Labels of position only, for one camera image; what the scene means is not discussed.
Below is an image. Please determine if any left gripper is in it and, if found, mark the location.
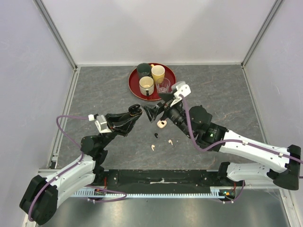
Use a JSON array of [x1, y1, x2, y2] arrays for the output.
[[100, 110, 140, 150]]

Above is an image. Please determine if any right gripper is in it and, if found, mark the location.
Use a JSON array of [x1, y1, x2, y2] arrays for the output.
[[141, 92, 194, 138]]

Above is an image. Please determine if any black earbud charging case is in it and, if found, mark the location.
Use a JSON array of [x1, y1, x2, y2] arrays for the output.
[[128, 104, 143, 116]]

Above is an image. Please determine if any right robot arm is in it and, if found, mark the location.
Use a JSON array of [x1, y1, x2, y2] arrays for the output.
[[143, 93, 302, 191]]

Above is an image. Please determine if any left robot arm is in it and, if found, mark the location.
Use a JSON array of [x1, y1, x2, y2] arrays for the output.
[[19, 104, 143, 225]]

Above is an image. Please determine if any cream earbud charging case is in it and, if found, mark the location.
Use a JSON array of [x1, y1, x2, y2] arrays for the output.
[[157, 120, 167, 129]]

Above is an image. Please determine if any clear glass tumbler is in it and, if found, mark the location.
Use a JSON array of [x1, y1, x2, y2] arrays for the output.
[[156, 78, 170, 94]]

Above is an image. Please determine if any yellow mug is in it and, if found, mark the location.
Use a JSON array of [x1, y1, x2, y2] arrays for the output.
[[151, 64, 165, 84]]

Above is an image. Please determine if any red round tray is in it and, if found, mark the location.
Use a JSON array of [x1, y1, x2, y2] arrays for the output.
[[128, 63, 177, 101]]

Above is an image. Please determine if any dark green mug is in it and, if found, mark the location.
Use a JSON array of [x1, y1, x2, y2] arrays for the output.
[[136, 63, 152, 79]]

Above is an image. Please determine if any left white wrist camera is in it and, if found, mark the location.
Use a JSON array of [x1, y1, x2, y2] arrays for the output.
[[95, 115, 112, 134]]

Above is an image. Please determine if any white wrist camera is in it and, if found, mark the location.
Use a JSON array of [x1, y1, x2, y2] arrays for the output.
[[95, 115, 112, 134], [170, 81, 191, 106]]

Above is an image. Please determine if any cream mug black handle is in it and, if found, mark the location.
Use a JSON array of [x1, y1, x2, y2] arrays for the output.
[[139, 76, 154, 96]]

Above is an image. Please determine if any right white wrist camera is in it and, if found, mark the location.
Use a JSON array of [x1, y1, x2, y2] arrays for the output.
[[170, 81, 191, 106]]

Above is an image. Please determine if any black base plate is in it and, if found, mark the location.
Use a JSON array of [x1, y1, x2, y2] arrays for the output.
[[94, 168, 246, 192]]

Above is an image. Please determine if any slotted cable duct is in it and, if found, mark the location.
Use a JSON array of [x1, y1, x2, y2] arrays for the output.
[[71, 187, 235, 199]]

